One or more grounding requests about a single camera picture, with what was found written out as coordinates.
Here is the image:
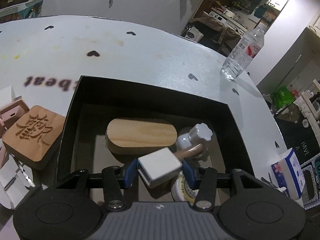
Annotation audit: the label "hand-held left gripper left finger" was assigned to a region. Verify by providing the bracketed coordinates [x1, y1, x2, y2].
[54, 159, 138, 212]

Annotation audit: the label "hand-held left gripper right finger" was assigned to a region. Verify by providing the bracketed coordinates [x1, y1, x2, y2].
[182, 161, 270, 212]

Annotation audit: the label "copper-coloured stick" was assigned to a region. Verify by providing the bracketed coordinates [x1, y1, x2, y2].
[176, 143, 203, 159]

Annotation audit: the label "small white box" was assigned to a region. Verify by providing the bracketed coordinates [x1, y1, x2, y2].
[137, 147, 183, 188]

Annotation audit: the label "oval wooden block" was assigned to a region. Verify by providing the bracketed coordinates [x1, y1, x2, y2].
[106, 118, 178, 161]

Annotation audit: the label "white plastic knob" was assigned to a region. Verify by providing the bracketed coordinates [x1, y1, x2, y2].
[176, 123, 213, 161]

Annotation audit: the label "black cardboard box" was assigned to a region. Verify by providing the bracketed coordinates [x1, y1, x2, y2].
[56, 75, 255, 203]

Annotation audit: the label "carved square wooden block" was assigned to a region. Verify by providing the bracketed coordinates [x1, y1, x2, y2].
[2, 105, 67, 171]

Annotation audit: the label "pink hand-held tool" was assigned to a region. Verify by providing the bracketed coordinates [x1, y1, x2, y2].
[0, 98, 30, 131]

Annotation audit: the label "blue floral tissue pack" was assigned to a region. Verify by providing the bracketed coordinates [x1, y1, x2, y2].
[271, 148, 307, 201]

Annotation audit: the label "white paper items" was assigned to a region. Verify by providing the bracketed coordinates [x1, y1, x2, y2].
[0, 152, 36, 209]

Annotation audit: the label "green plastic bag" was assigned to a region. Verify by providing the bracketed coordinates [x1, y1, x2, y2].
[271, 86, 296, 109]

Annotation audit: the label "clear plastic water bottle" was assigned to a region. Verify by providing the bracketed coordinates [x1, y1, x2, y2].
[220, 22, 265, 81]

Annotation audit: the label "chair with draped clothes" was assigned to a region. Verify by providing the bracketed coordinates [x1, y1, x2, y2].
[182, 11, 239, 53]

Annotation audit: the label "teal printed cabinet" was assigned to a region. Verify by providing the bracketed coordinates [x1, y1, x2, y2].
[0, 0, 43, 18]

